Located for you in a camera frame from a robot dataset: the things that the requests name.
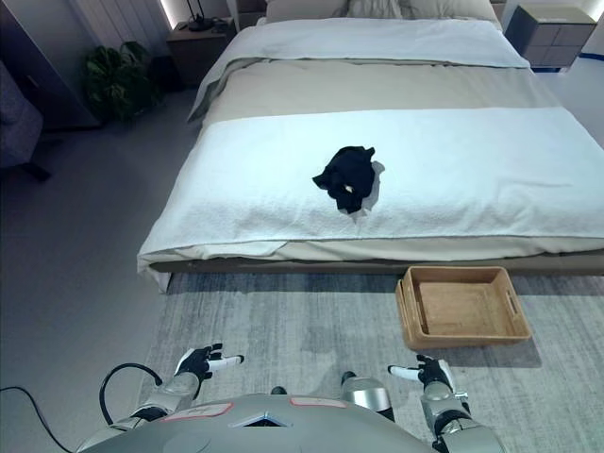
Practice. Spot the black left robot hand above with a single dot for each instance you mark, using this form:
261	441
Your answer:
200	359

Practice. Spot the grey floor rug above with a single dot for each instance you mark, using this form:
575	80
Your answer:
292	321

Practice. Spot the brown wooden nightstand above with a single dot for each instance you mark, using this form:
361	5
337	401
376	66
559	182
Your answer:
196	56

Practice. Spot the black clothing piece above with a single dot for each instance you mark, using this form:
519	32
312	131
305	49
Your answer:
349	177

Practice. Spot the white terry blanket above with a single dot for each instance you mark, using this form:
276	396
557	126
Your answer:
264	189

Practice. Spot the grey robot torso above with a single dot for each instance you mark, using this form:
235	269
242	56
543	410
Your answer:
264	429

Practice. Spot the white folded top sheet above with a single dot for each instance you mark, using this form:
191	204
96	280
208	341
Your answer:
377	40

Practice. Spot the green potted plant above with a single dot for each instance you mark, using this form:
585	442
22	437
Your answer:
118	80

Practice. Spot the low bed frame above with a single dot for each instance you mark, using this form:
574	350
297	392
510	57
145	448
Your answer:
198	270

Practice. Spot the black desk lamp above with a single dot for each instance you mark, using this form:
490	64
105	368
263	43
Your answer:
193	16

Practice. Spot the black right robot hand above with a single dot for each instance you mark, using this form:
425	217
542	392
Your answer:
433	370

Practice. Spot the grey drawer nightstand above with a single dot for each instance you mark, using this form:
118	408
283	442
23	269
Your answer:
547	38

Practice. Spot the silver right robot leg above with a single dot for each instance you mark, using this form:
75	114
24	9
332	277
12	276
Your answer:
365	391

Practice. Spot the woven brown basket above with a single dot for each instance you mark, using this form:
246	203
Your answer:
464	307

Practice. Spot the dark grey armchair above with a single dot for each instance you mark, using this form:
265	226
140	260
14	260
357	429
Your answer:
19	127

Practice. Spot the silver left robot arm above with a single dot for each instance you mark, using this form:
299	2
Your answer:
162	394

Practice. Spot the beige pillow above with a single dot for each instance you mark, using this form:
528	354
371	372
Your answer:
302	9
448	8

